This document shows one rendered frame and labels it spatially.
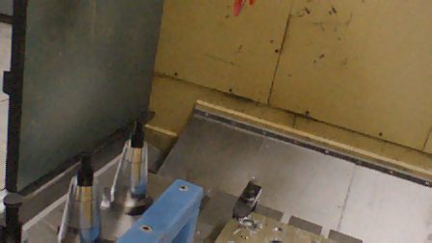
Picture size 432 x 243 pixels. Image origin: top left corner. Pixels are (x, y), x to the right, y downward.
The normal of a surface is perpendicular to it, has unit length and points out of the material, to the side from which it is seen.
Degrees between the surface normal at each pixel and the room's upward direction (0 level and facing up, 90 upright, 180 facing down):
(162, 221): 0
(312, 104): 90
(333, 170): 24
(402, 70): 90
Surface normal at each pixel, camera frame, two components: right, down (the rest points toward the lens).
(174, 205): 0.18, -0.91
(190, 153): 0.04, -0.71
